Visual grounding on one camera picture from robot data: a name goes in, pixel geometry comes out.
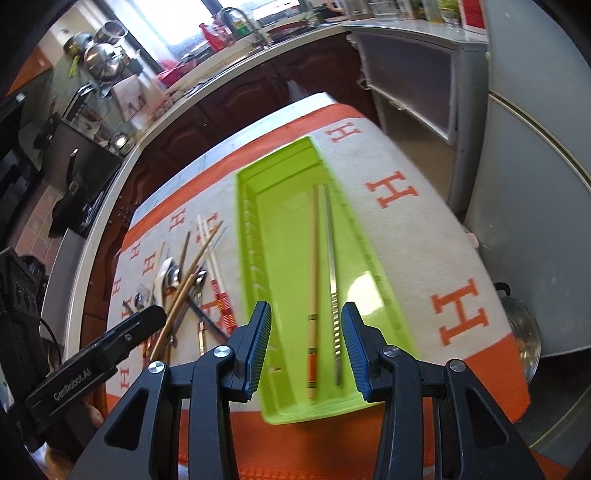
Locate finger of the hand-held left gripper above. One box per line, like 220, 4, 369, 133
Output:
87, 305, 168, 371

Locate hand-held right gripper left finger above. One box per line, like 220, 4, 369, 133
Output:
78, 301, 273, 480

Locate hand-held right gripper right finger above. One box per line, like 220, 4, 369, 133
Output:
341, 301, 548, 480

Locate white ceramic spoon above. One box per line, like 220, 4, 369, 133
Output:
151, 270, 170, 306

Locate plain wooden chopstick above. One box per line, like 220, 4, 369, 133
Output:
157, 231, 218, 363
150, 220, 225, 361

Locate metal chopstick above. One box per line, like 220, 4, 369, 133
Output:
323, 185, 345, 386

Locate patterned wooden chopstick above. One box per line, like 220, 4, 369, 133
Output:
307, 185, 320, 400

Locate green plastic utensil tray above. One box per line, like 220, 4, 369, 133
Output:
235, 136, 419, 425

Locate person's left hand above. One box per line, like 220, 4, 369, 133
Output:
83, 402, 105, 428

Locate dark blue chopstick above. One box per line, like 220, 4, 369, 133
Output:
184, 299, 228, 340

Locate white chopstick with red stripes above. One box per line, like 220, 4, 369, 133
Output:
198, 215, 232, 337
208, 226, 237, 330

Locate orange and white printed blanket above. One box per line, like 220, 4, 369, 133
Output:
105, 102, 532, 467

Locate grey refrigerator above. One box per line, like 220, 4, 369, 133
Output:
462, 0, 591, 467

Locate pink plastic basin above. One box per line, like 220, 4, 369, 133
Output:
157, 62, 195, 85

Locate white storage cabinet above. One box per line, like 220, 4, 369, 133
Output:
344, 23, 490, 217

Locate stack of steel pots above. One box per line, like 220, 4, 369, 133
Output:
62, 21, 132, 83

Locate red bottle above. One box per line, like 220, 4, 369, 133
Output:
198, 21, 232, 52

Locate kitchen window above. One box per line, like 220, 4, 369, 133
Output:
106, 0, 296, 70

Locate metal kitchen faucet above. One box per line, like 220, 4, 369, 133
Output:
217, 7, 267, 49

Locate clear drinking glass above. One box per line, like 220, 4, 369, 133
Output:
369, 0, 399, 24

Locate red box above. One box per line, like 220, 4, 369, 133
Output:
462, 0, 489, 31

